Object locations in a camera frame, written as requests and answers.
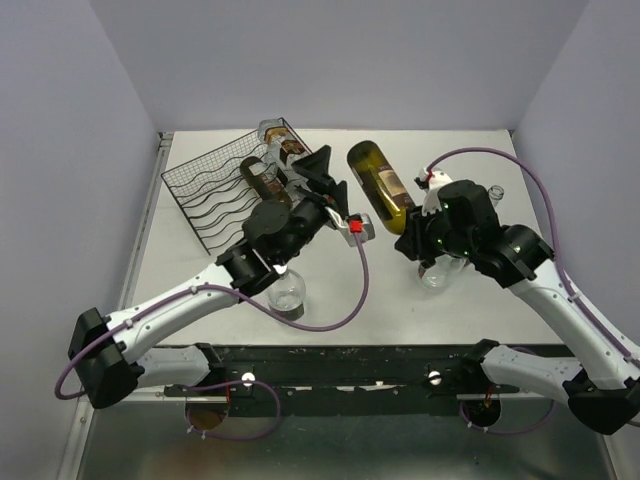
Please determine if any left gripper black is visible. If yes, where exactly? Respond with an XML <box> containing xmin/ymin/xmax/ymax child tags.
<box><xmin>278</xmin><ymin>148</ymin><xmax>350</xmax><ymax>266</ymax></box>

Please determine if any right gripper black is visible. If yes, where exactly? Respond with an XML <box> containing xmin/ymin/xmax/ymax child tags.
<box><xmin>394</xmin><ymin>198</ymin><xmax>475</xmax><ymax>260</ymax></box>

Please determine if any square clear bottle dark cap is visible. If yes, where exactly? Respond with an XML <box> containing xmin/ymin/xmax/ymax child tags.
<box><xmin>258</xmin><ymin>118</ymin><xmax>310</xmax><ymax>168</ymax></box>

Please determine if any olive green wine bottle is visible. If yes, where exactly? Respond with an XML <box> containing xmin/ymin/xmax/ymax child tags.
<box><xmin>239</xmin><ymin>156</ymin><xmax>293</xmax><ymax>208</ymax></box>

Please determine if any black wire wine rack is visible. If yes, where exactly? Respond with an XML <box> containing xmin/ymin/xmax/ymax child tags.
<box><xmin>160</xmin><ymin>117</ymin><xmax>314</xmax><ymax>256</ymax></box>

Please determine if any clear square bottle black label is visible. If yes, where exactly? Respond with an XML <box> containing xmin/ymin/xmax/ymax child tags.
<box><xmin>263</xmin><ymin>145</ymin><xmax>299</xmax><ymax>195</ymax></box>

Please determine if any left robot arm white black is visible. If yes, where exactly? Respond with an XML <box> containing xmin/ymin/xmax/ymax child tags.
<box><xmin>68</xmin><ymin>145</ymin><xmax>348</xmax><ymax>409</ymax></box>

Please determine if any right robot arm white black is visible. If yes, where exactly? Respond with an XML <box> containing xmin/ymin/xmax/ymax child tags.
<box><xmin>395</xmin><ymin>180</ymin><xmax>639</xmax><ymax>435</ymax></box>

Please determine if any round clear flask bottle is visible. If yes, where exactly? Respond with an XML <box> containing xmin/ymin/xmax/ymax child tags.
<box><xmin>418</xmin><ymin>255</ymin><xmax>465</xmax><ymax>292</ymax></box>

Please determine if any round clear bottle silver cap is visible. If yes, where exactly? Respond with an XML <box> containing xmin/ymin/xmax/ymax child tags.
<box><xmin>266</xmin><ymin>266</ymin><xmax>306</xmax><ymax>321</ymax></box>

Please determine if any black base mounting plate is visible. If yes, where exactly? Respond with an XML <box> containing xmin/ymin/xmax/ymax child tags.
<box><xmin>159</xmin><ymin>343</ymin><xmax>490</xmax><ymax>418</ymax></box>

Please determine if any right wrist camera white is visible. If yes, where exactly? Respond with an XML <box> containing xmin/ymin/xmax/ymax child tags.
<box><xmin>414</xmin><ymin>167</ymin><xmax>452</xmax><ymax>216</ymax></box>

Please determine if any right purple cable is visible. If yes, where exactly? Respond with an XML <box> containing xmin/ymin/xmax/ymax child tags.
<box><xmin>423</xmin><ymin>146</ymin><xmax>640</xmax><ymax>366</ymax></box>

